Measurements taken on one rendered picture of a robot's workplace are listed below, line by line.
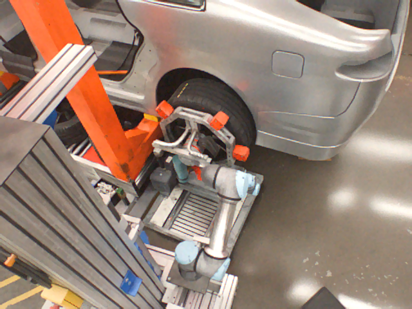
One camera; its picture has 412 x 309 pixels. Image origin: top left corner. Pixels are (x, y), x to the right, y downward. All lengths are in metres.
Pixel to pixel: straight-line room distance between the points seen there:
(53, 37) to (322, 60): 1.30
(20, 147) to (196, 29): 1.30
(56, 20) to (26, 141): 1.03
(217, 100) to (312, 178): 1.40
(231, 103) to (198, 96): 0.21
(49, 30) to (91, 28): 2.02
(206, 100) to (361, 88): 0.87
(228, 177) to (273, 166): 1.71
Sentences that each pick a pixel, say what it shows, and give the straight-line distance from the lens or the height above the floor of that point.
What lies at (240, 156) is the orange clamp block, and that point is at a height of 0.87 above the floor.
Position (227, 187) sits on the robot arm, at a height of 1.30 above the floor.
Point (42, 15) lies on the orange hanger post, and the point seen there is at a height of 1.88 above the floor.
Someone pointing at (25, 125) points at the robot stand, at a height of 2.03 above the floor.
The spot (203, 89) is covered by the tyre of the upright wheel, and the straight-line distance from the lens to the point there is 2.12.
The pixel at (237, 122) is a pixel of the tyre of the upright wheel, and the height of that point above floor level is 1.04.
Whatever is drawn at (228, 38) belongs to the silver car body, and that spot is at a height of 1.56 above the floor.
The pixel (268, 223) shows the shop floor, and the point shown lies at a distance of 2.84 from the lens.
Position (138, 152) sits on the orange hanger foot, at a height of 0.67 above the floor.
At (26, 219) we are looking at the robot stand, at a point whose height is 1.91.
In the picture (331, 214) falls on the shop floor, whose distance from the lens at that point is 2.96.
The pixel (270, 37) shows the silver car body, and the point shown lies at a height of 1.61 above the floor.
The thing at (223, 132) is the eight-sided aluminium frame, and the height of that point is 1.00.
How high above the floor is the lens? 2.54
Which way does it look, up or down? 51 degrees down
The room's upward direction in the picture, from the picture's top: 10 degrees counter-clockwise
